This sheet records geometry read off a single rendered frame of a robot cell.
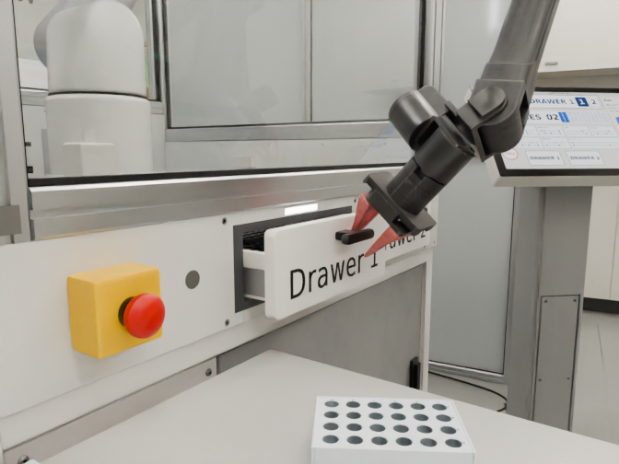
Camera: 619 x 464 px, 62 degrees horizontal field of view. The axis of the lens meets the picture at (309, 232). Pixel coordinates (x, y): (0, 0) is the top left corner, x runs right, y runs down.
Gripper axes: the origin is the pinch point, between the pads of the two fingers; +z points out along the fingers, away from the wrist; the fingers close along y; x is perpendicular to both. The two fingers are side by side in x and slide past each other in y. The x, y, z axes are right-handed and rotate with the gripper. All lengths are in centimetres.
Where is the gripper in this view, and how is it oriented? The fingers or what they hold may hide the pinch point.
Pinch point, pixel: (361, 243)
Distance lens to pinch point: 74.2
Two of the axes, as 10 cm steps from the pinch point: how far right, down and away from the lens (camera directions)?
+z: -5.6, 6.6, 5.0
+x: -5.6, 1.4, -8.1
